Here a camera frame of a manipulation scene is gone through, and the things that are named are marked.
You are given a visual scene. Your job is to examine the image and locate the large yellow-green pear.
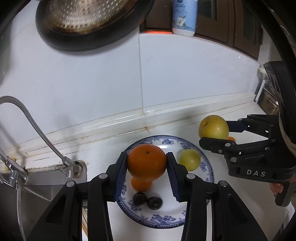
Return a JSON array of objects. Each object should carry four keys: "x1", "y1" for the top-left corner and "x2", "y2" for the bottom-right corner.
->
[{"x1": 199, "y1": 115, "x2": 229, "y2": 140}]

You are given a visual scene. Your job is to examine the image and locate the green apple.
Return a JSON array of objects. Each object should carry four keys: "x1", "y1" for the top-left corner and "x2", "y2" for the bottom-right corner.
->
[{"x1": 178, "y1": 149, "x2": 201, "y2": 171}]

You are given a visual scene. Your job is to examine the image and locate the dark plum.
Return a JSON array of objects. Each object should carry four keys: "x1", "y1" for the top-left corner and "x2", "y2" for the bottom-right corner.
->
[
  {"x1": 132, "y1": 192, "x2": 147, "y2": 206},
  {"x1": 146, "y1": 196, "x2": 163, "y2": 210}
]

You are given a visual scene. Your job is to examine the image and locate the large orange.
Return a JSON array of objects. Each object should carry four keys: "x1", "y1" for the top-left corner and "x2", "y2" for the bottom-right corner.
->
[{"x1": 127, "y1": 144, "x2": 167, "y2": 182}]

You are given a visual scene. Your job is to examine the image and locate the small orange mandarin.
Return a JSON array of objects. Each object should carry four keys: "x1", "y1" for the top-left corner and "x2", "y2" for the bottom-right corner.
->
[{"x1": 131, "y1": 178, "x2": 152, "y2": 192}]

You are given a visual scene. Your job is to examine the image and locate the steel kitchen faucet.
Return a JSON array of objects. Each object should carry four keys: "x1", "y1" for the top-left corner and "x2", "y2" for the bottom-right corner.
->
[{"x1": 0, "y1": 95, "x2": 83, "y2": 180}]

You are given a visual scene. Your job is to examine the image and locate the person's right hand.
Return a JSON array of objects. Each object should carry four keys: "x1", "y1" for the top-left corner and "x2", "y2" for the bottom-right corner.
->
[{"x1": 269, "y1": 183, "x2": 283, "y2": 196}]

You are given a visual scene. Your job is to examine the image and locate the small orange behind gripper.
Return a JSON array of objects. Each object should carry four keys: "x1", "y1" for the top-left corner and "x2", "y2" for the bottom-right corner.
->
[{"x1": 227, "y1": 136, "x2": 236, "y2": 142}]

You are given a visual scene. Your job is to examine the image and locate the blue white porcelain plate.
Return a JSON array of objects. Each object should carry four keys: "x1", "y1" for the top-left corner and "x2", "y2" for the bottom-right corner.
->
[{"x1": 117, "y1": 135, "x2": 214, "y2": 229}]

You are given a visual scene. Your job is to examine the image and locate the steel cooking pot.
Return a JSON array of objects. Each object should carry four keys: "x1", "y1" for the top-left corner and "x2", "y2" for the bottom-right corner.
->
[{"x1": 258, "y1": 91, "x2": 280, "y2": 115}]

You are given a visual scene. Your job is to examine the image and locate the stainless steel sink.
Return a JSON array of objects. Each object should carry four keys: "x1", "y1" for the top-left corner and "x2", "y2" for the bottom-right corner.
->
[{"x1": 1, "y1": 170, "x2": 82, "y2": 240}]

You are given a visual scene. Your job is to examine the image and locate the dark wooden cabinet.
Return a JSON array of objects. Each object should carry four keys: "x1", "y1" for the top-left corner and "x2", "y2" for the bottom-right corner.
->
[{"x1": 140, "y1": 0, "x2": 263, "y2": 60}]

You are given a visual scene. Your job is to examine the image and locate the blue white bottle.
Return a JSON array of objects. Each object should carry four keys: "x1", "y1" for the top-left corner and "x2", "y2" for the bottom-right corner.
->
[{"x1": 172, "y1": 0, "x2": 198, "y2": 37}]

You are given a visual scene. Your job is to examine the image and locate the black frying pan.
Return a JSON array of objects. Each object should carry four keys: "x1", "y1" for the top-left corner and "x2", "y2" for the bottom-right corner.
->
[{"x1": 35, "y1": 0, "x2": 154, "y2": 52}]

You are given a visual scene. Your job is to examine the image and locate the white knife handle lower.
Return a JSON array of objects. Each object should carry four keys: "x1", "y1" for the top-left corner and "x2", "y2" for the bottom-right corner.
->
[{"x1": 258, "y1": 67, "x2": 267, "y2": 75}]

